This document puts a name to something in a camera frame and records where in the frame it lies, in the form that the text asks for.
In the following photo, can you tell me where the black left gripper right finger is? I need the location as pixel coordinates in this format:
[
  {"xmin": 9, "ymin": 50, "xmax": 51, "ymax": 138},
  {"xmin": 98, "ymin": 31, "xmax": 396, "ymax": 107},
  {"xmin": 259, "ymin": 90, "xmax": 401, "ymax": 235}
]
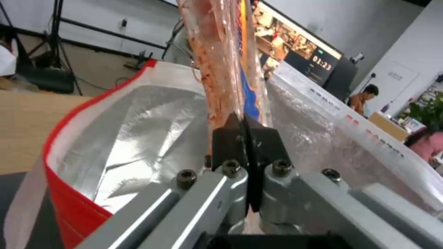
[{"xmin": 242, "ymin": 114, "xmax": 443, "ymax": 249}]

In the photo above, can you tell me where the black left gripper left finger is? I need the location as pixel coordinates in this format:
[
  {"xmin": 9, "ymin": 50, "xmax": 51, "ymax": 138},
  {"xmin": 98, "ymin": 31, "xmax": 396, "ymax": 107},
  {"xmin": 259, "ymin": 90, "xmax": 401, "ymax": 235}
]
[{"xmin": 74, "ymin": 112, "xmax": 251, "ymax": 249}]

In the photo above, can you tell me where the clear plastic snack wrapper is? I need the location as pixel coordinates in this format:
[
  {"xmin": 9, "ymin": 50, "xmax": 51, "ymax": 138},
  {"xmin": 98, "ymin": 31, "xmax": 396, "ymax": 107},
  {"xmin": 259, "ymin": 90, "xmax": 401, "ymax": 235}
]
[{"xmin": 175, "ymin": 0, "xmax": 274, "ymax": 130}]

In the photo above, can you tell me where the red foil-lined takeout bag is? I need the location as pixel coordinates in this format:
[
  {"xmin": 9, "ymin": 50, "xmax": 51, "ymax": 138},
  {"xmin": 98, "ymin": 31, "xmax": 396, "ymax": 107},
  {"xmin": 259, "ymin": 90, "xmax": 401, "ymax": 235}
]
[{"xmin": 3, "ymin": 59, "xmax": 443, "ymax": 249}]

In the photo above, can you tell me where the cardboard box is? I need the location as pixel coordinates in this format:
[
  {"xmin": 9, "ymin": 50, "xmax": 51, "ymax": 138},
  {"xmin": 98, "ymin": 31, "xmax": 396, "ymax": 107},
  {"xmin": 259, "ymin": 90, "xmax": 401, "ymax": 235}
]
[{"xmin": 368, "ymin": 111, "xmax": 411, "ymax": 142}]

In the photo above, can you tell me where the person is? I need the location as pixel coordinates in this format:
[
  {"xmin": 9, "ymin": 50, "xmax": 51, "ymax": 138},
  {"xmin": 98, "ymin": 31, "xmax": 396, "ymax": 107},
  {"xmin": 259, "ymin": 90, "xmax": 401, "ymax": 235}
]
[
  {"xmin": 403, "ymin": 129, "xmax": 443, "ymax": 164},
  {"xmin": 347, "ymin": 84, "xmax": 380, "ymax": 114}
]

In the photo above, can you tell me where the green potted plant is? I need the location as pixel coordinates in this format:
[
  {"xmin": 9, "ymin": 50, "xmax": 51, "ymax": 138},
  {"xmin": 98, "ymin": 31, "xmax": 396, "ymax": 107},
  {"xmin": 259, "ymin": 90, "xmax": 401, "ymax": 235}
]
[{"xmin": 408, "ymin": 91, "xmax": 443, "ymax": 130}]

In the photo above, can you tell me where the large display screen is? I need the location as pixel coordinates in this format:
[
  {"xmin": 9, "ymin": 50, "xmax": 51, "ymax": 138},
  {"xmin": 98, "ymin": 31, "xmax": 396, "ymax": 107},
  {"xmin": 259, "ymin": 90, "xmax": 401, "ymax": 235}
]
[{"xmin": 251, "ymin": 0, "xmax": 344, "ymax": 87}]

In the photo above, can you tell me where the black tripod stand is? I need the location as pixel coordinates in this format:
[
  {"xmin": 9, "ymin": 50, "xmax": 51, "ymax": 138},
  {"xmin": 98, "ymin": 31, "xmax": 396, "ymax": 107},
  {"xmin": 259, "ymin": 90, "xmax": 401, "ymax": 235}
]
[{"xmin": 0, "ymin": 0, "xmax": 167, "ymax": 96}]

